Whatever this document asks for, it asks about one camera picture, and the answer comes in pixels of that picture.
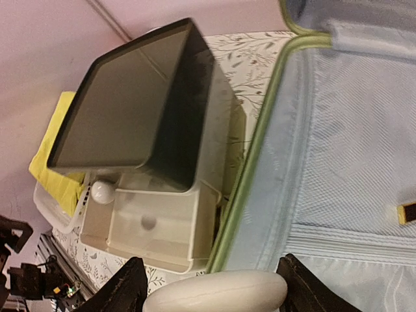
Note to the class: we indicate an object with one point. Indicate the black gold lipstick tube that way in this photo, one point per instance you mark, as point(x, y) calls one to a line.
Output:
point(406, 213)

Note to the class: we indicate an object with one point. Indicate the green hard-shell suitcase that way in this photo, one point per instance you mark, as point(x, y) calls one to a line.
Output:
point(332, 156)

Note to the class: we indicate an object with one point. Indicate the white plastic mesh basket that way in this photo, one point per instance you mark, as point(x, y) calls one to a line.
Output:
point(52, 212)

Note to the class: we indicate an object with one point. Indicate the drawer cabinet with dark top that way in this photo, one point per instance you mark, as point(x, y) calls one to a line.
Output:
point(150, 125)

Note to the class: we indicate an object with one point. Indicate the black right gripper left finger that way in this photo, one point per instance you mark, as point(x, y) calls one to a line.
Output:
point(125, 291)

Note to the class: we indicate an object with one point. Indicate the beige oval compact case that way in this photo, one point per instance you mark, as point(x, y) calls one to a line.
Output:
point(238, 290)

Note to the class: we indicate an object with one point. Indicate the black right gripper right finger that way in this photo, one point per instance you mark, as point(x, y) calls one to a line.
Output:
point(305, 292)

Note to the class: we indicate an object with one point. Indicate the aluminium front rail frame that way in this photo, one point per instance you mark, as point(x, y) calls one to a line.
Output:
point(53, 258)

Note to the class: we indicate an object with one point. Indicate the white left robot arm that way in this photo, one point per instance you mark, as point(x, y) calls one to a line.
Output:
point(29, 281)

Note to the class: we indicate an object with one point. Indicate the plain yellow garment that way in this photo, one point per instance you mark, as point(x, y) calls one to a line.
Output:
point(64, 187)

